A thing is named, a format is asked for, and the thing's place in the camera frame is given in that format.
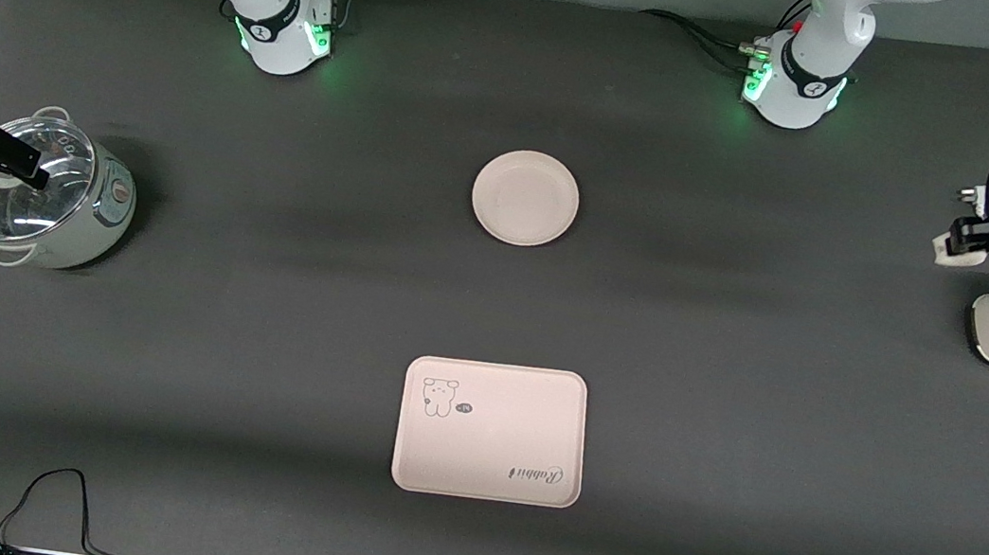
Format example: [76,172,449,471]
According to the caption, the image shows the glass pot lid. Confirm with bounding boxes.
[0,110,103,253]

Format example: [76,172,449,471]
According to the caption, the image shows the round pale pink plate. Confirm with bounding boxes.
[465,143,586,255]

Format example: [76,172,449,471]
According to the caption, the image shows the pale pink rabbit tray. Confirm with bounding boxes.
[387,349,598,515]

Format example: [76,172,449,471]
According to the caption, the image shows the pale green electric pot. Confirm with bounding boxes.
[0,98,149,282]

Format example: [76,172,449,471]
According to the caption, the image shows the dark grey table mat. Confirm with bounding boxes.
[0,0,989,555]

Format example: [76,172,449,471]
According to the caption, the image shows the white toaster cord with plug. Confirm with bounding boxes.
[952,184,989,239]

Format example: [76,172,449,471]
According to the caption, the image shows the black left arm base cables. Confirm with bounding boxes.
[633,0,814,82]

